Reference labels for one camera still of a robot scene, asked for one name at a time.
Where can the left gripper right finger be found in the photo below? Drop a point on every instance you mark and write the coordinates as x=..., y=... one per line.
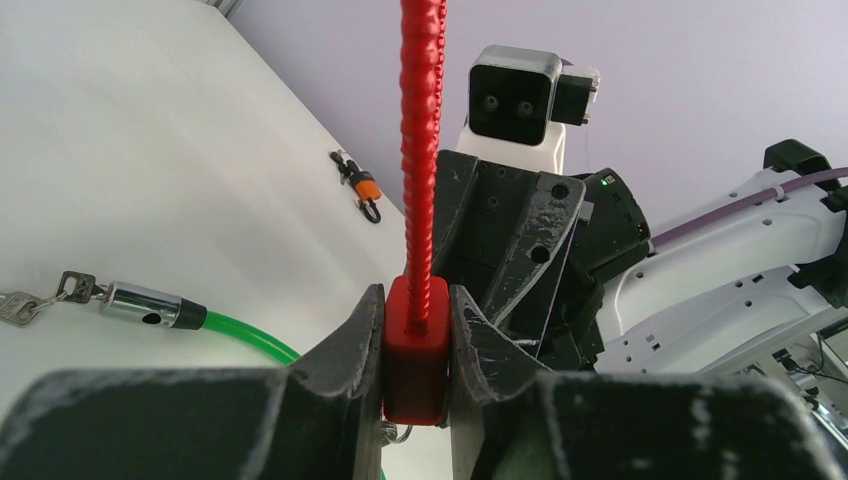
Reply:
x=510, y=417

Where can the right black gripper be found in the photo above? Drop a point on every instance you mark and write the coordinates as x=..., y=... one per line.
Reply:
x=497, y=228

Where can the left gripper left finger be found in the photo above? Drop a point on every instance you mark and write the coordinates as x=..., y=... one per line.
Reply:
x=318, y=418

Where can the red cable lock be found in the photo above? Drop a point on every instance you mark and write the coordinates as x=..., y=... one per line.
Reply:
x=416, y=335

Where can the green cable lock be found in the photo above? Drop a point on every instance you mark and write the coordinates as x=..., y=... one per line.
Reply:
x=155, y=308

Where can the silver key bunch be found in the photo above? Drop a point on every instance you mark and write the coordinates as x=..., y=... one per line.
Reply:
x=19, y=308

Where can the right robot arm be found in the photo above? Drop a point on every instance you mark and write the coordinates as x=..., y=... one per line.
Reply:
x=722, y=286

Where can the orange padlock with keys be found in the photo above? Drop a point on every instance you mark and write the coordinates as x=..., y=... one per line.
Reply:
x=362, y=183

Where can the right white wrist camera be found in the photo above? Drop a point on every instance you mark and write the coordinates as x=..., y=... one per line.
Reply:
x=520, y=102

